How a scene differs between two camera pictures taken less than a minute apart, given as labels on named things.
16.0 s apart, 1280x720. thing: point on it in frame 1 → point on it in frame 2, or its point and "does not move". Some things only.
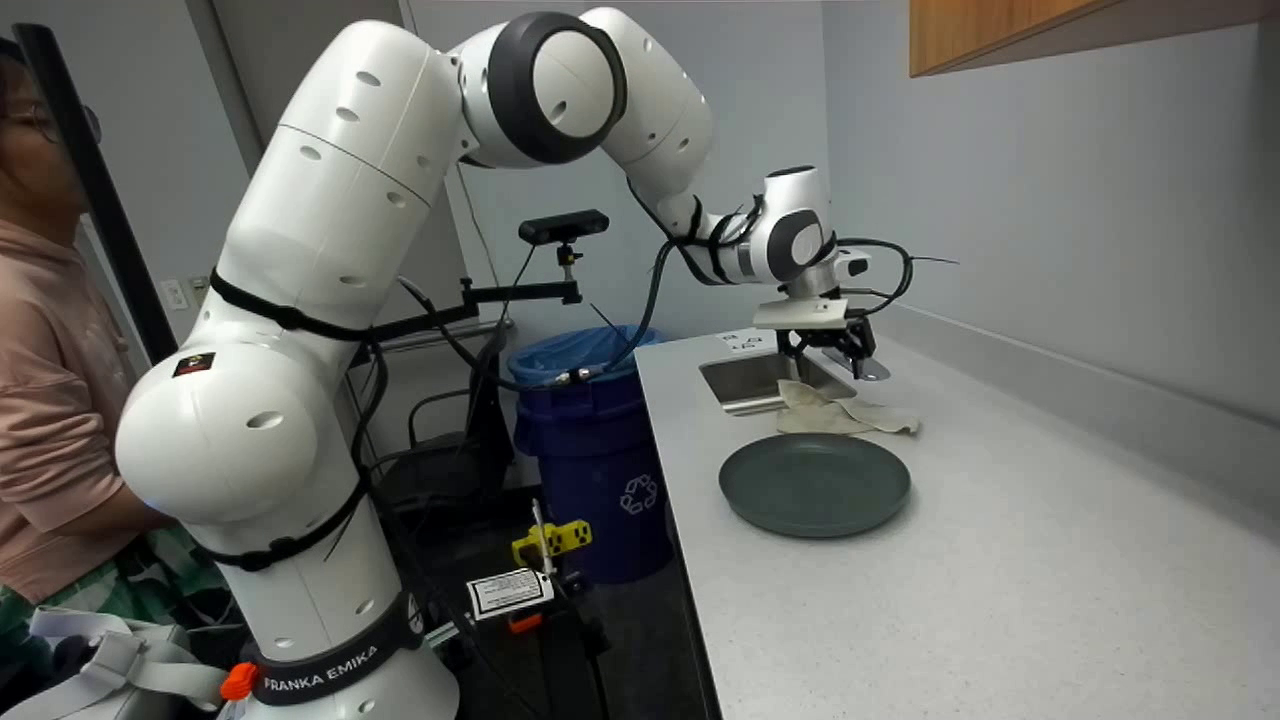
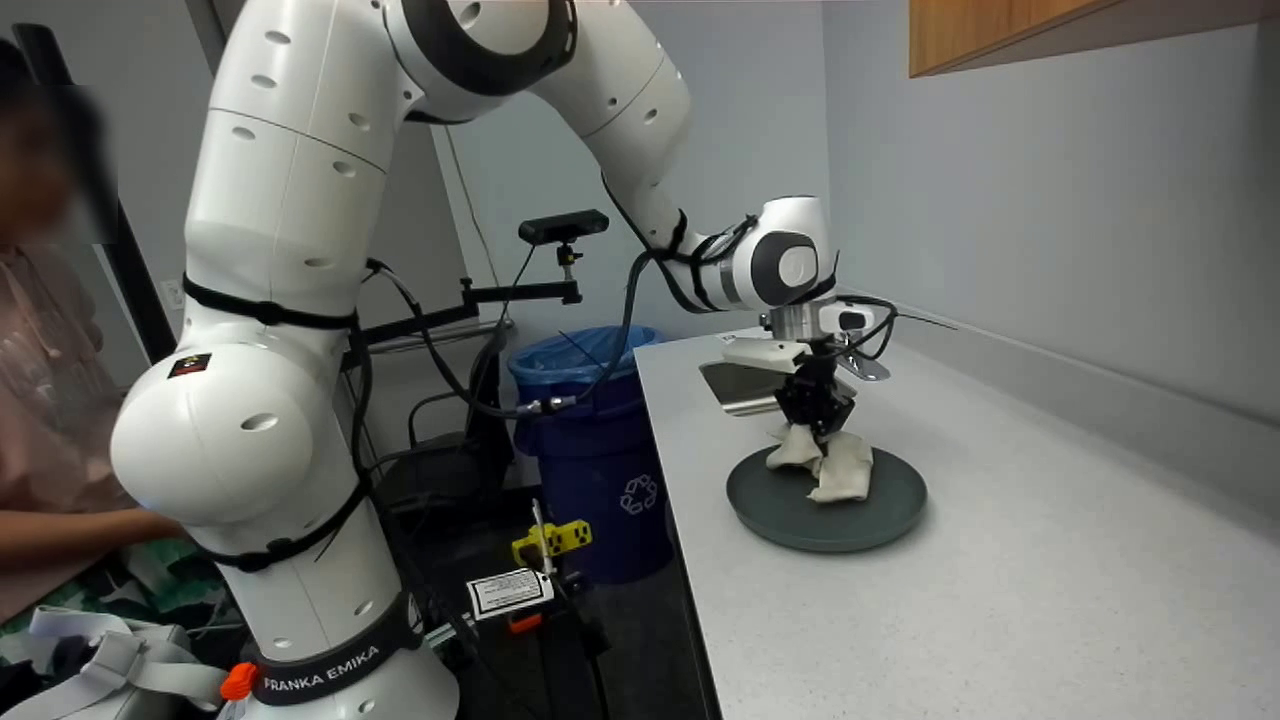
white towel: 816,410 → 841,467
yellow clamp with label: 529,584 does not move
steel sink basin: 756,378 does not move
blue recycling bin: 591,435 does not move
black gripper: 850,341 → 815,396
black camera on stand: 563,225 does not move
